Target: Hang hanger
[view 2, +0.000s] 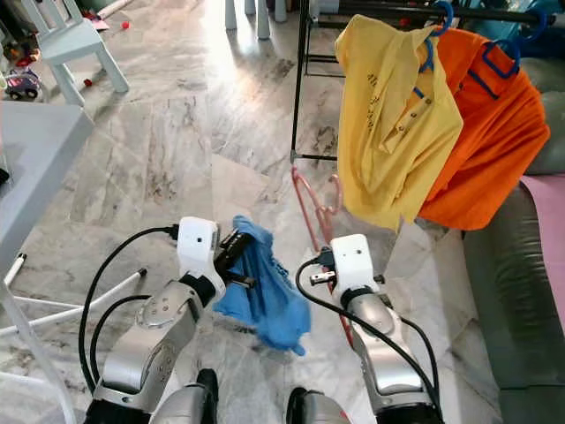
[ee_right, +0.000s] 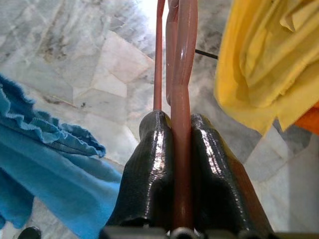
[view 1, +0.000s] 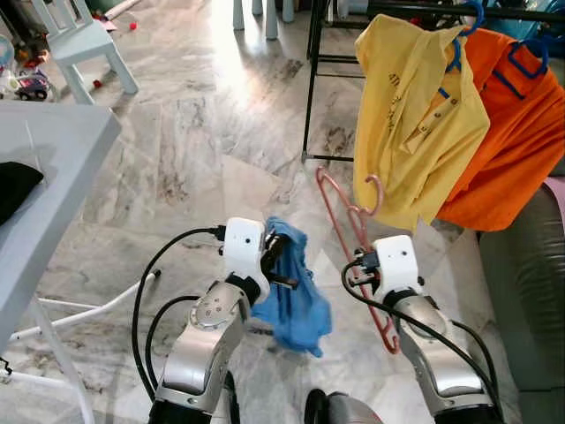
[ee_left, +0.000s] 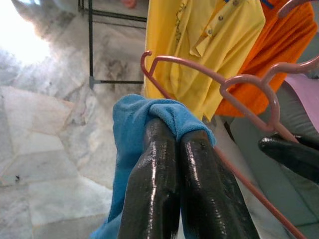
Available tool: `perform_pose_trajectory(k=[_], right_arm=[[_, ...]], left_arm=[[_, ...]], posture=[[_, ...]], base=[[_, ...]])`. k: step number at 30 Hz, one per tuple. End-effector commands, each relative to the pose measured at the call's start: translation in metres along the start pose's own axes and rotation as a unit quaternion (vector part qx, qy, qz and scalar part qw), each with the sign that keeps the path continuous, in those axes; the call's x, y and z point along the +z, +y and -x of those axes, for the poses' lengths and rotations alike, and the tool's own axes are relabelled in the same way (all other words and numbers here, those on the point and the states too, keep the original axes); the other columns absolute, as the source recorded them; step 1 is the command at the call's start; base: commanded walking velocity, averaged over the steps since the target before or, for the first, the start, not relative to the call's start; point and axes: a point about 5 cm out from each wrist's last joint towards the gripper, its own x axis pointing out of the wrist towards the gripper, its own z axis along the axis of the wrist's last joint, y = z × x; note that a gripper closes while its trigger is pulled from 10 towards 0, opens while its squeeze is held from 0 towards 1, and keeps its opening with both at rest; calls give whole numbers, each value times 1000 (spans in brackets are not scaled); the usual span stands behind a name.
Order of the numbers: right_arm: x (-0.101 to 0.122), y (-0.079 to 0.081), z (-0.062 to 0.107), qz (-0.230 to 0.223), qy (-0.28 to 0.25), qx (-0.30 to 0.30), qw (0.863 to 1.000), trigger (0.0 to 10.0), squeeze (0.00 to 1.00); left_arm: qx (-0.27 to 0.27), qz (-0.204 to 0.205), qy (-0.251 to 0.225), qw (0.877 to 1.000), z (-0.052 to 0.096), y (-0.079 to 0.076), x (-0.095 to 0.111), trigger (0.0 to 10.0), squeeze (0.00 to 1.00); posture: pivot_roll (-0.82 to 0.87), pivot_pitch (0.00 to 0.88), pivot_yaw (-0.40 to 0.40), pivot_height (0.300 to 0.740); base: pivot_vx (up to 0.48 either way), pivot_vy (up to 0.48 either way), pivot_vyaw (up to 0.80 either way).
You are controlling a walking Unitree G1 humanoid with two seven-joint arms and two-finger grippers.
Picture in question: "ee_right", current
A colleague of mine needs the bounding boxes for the yellow polo shirt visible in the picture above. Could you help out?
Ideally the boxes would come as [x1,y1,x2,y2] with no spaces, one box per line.
[213,0,319,135]

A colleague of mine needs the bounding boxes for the pink plastic hanger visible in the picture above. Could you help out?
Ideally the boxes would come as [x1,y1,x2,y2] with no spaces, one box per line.
[152,0,200,230]

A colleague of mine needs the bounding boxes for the light blue shirt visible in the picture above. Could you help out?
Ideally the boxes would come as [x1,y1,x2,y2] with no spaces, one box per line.
[0,73,123,239]

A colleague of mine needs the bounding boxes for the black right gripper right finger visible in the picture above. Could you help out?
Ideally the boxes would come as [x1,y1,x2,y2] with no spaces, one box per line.
[190,113,274,235]

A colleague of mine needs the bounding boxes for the orange polo shirt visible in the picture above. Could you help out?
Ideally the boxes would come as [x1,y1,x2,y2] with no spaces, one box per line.
[293,101,319,137]

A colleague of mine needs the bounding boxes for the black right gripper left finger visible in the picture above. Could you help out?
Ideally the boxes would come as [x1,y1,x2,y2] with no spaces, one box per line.
[107,111,175,227]

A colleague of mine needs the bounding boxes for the black metal drying rack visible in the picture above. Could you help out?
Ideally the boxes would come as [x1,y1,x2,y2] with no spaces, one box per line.
[195,49,219,60]

